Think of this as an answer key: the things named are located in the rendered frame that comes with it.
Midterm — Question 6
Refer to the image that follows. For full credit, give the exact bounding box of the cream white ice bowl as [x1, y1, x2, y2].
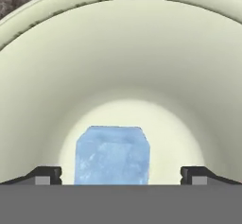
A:
[0, 0, 242, 186]

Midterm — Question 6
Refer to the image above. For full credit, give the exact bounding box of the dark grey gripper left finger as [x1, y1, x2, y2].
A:
[0, 165, 62, 186]

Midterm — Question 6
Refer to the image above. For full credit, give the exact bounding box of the pale blue ice cube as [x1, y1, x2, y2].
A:
[74, 126, 151, 186]

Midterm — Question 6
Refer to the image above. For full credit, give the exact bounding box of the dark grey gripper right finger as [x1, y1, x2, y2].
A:
[180, 165, 242, 186]

